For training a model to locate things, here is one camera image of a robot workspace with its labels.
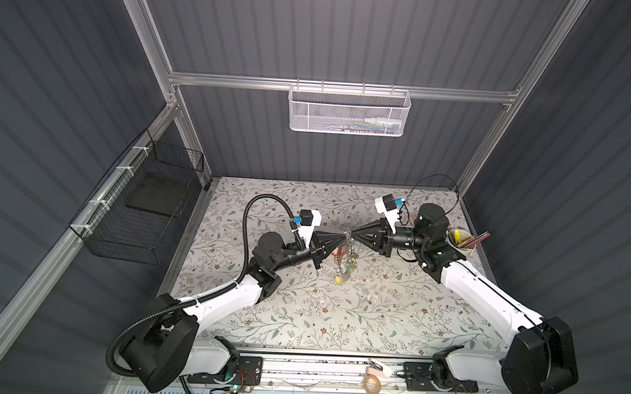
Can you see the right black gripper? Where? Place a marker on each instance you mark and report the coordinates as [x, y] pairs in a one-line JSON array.
[[381, 239]]

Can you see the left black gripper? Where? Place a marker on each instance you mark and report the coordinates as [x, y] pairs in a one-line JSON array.
[[323, 243]]

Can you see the keyring bunch with grey strap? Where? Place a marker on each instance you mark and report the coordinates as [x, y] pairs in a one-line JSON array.
[[346, 259]]

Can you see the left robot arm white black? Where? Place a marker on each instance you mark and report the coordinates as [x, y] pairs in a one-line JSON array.
[[167, 344]]

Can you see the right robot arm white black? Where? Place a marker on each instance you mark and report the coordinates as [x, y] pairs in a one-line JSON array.
[[541, 356]]

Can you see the floral table mat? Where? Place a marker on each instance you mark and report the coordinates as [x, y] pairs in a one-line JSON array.
[[388, 306]]

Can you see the white pen cup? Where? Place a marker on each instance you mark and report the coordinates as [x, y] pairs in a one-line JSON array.
[[466, 237]]

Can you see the pink pen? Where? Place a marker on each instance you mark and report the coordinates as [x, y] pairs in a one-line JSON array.
[[478, 238]]

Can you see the tape roll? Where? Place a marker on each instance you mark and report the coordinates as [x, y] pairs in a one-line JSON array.
[[372, 384]]

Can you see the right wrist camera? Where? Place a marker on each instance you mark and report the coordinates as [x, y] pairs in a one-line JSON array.
[[390, 208]]

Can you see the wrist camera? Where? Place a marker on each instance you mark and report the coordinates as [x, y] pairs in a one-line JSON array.
[[390, 208], [304, 225]]

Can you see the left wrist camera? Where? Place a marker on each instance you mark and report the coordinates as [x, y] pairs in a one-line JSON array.
[[304, 225]]

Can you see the white wire mesh basket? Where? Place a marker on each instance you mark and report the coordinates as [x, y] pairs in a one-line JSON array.
[[348, 111]]

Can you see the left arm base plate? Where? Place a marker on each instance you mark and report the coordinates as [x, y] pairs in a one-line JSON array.
[[246, 371]]

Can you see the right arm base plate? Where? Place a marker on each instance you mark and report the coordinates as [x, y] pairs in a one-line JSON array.
[[418, 378]]

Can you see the black wire basket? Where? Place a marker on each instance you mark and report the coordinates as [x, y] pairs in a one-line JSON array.
[[145, 204]]

